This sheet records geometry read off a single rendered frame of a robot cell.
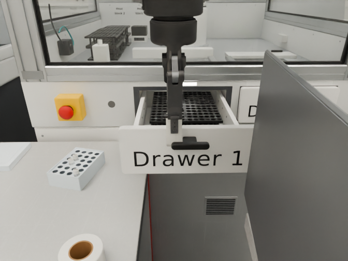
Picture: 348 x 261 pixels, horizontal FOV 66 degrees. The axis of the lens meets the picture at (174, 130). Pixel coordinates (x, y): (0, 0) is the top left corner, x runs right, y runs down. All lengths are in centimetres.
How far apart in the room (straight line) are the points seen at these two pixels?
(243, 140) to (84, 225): 36
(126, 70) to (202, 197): 52
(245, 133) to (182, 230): 64
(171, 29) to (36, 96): 57
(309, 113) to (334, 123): 5
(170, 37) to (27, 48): 53
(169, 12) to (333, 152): 28
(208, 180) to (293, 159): 65
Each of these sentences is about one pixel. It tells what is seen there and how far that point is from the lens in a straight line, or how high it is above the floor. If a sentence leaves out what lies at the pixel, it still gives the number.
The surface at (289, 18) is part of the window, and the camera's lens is 85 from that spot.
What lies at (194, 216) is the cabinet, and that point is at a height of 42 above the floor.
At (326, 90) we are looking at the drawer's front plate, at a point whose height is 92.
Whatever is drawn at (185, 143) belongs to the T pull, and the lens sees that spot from 52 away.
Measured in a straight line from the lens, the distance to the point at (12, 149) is 89.
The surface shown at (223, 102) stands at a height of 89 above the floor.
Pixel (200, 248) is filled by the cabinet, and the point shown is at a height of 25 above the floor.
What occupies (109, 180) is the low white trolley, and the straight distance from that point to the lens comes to 69.
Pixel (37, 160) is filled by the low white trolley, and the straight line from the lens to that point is 84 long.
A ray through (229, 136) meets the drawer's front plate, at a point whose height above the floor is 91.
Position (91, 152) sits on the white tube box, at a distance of 76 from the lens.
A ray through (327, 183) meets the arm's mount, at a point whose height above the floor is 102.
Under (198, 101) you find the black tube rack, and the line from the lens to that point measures 78.
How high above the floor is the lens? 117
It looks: 26 degrees down
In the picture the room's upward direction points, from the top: straight up
